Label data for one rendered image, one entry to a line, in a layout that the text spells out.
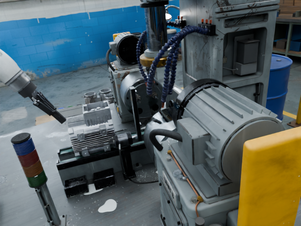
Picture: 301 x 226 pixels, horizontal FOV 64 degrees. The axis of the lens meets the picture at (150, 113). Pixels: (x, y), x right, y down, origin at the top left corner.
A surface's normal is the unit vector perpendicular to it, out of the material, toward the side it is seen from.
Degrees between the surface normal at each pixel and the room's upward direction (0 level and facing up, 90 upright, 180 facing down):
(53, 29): 90
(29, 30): 90
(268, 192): 90
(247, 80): 90
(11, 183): 0
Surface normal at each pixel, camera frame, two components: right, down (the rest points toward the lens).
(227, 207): 0.28, 0.40
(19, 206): -0.11, -0.89
